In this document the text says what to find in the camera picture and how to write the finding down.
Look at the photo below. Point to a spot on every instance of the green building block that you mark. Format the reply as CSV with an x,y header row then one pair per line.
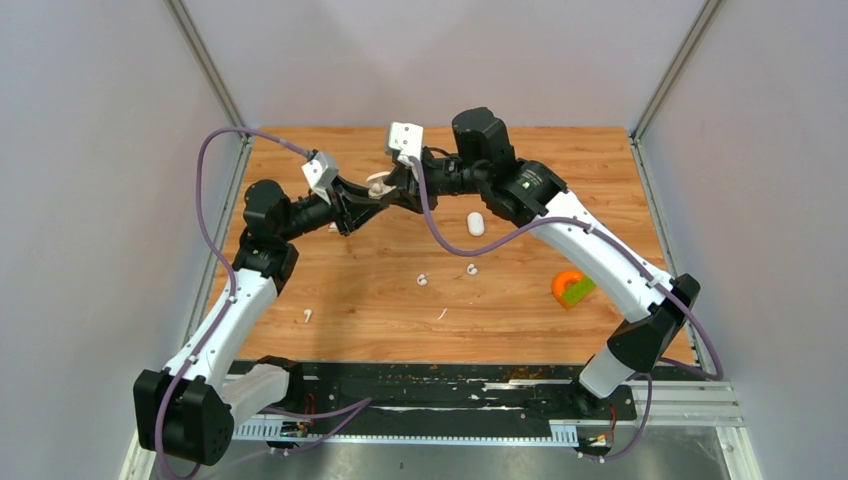
x,y
577,290

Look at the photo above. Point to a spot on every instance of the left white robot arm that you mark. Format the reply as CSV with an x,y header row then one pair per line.
x,y
187,409

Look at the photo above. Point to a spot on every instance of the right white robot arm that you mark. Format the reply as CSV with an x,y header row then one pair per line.
x,y
654,304

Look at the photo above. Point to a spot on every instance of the white slotted cable duct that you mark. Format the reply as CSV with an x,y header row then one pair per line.
x,y
273,430

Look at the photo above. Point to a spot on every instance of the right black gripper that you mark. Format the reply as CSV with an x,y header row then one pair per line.
x,y
408,191

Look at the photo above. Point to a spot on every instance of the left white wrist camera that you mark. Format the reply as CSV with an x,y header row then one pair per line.
x,y
320,170

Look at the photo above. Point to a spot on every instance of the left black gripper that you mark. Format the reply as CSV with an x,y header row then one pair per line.
x,y
350,204

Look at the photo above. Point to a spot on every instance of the white oval earbud case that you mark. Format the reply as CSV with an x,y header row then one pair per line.
x,y
475,224

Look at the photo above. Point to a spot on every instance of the white gold earbud case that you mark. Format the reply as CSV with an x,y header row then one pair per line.
x,y
376,185

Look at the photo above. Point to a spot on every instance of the orange ring toy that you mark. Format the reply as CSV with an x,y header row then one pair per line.
x,y
560,281

